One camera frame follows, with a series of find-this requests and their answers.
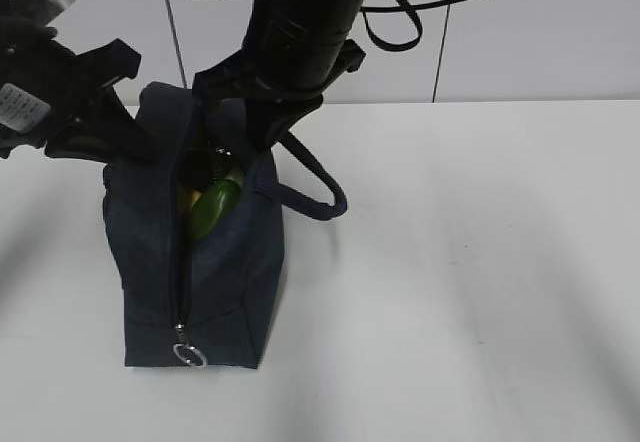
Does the yellow pear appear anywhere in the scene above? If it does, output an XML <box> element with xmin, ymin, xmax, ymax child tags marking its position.
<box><xmin>177</xmin><ymin>186</ymin><xmax>201</xmax><ymax>214</ymax></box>

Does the green cucumber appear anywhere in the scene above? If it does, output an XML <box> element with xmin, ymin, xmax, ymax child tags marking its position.
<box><xmin>189</xmin><ymin>179</ymin><xmax>242</xmax><ymax>241</ymax></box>

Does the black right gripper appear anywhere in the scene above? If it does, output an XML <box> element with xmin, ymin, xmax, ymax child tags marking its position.
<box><xmin>192</xmin><ymin>0</ymin><xmax>364</xmax><ymax>150</ymax></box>

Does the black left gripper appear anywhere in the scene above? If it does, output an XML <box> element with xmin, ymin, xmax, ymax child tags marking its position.
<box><xmin>1</xmin><ymin>37</ymin><xmax>157</xmax><ymax>164</ymax></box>

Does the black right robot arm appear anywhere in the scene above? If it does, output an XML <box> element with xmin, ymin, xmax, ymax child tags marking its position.
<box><xmin>192</xmin><ymin>0</ymin><xmax>365</xmax><ymax>151</ymax></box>

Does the dark navy lunch bag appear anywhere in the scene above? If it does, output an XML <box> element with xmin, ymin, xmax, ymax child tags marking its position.
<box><xmin>103</xmin><ymin>82</ymin><xmax>347</xmax><ymax>369</ymax></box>

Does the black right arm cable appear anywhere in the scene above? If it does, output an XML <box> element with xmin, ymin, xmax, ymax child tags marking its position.
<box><xmin>359</xmin><ymin>0</ymin><xmax>561</xmax><ymax>54</ymax></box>

